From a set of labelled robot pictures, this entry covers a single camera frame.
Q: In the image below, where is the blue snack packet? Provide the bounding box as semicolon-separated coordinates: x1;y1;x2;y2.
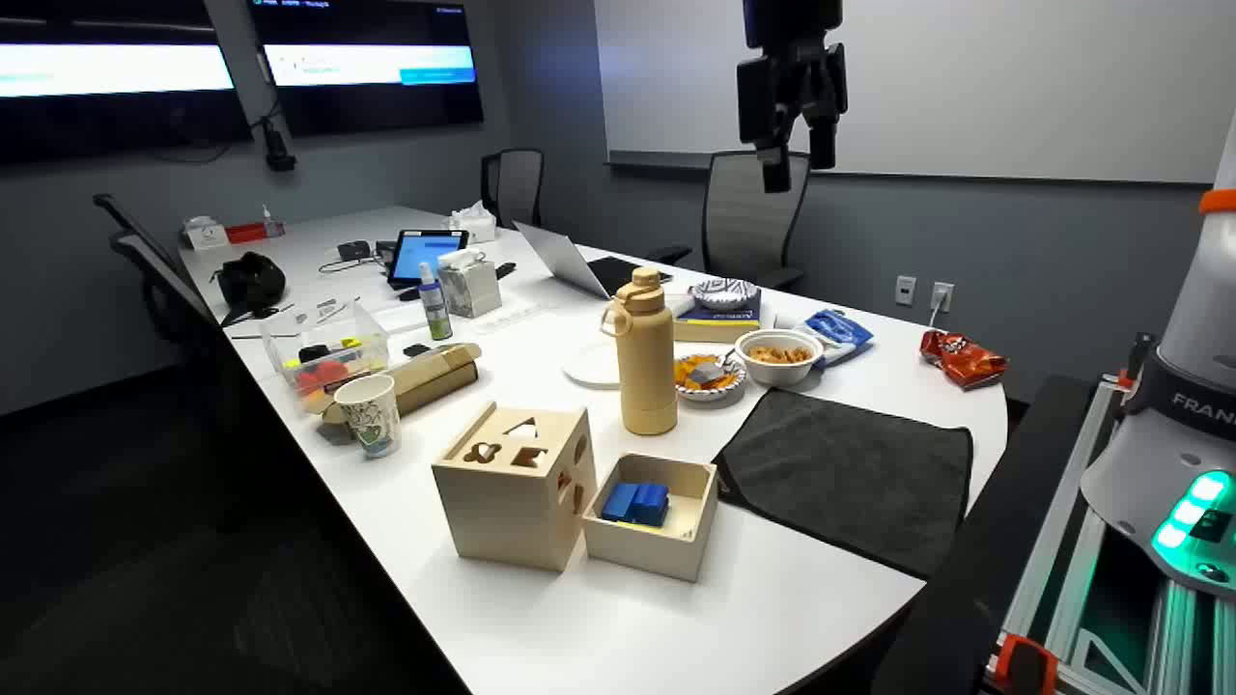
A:
804;306;877;369

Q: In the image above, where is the crumpled white tissue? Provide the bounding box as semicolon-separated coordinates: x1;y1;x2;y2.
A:
448;200;504;245

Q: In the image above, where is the shallow wooden tray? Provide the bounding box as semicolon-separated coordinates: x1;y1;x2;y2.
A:
580;453;724;586

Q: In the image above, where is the metal bowl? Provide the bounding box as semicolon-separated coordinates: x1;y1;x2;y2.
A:
686;275;766;321

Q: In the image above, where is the black bag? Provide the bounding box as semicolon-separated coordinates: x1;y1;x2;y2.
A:
211;245;290;321

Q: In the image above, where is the black office chair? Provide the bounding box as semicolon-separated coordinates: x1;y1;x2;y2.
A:
88;187;224;357

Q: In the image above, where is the red snack bag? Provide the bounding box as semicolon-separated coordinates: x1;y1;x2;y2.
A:
914;324;1014;393

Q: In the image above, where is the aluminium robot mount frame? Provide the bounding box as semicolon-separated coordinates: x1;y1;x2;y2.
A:
986;366;1236;695

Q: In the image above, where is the tablet with blue screen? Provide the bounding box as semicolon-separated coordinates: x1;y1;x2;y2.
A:
381;226;471;293

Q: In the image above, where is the white snack bowl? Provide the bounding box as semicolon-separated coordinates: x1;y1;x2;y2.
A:
734;324;826;393

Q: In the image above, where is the yellow flat box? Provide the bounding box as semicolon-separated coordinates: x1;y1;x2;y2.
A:
672;302;769;347

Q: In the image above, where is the wall monitor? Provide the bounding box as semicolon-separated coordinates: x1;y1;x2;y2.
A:
247;0;486;137
0;0;256;164

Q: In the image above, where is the blue wooden block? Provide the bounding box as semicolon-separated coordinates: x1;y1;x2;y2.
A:
599;481;641;526
629;478;672;530

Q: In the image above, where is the small red item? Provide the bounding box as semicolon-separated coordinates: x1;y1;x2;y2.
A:
224;217;284;245

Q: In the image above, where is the small white box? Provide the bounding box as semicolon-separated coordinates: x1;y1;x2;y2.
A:
178;213;233;253

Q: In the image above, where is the grey open laptop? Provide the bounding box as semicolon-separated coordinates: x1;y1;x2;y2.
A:
513;218;672;302

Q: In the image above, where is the small green spray bottle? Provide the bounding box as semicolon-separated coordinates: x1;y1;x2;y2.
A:
417;258;455;344

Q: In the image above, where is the tan water bottle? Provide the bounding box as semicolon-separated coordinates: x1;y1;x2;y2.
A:
605;267;680;438

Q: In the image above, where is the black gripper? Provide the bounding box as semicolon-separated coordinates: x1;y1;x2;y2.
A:
734;42;851;198

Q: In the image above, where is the wooden shape sorter box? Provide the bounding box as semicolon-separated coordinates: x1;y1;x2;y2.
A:
428;400;599;574

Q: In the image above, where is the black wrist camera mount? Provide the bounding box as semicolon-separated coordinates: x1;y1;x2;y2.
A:
741;0;847;52

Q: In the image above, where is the white round plate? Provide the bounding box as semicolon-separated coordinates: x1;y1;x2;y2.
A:
560;335;629;388

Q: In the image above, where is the white whiteboard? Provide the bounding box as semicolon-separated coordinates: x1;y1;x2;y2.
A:
590;0;1236;187

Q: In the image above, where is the grey camera stand pole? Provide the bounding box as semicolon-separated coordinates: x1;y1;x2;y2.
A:
200;0;302;173

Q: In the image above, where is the small bowl of orange food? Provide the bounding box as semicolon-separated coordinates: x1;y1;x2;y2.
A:
667;347;750;409

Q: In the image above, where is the grey mesh office chair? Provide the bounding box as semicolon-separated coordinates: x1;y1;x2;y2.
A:
649;145;814;293

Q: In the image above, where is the white tissue box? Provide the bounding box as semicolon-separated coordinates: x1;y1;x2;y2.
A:
435;244;508;321

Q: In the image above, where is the dark grey towel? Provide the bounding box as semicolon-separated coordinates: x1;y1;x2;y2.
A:
711;387;977;583

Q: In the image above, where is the patterned paper cup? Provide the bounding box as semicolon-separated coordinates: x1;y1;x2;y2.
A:
327;369;405;464

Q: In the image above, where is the clear plastic container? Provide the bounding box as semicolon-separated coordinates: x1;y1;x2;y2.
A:
258;302;396;414

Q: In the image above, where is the dark mesh office chair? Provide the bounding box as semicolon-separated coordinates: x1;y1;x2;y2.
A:
479;144;547;226

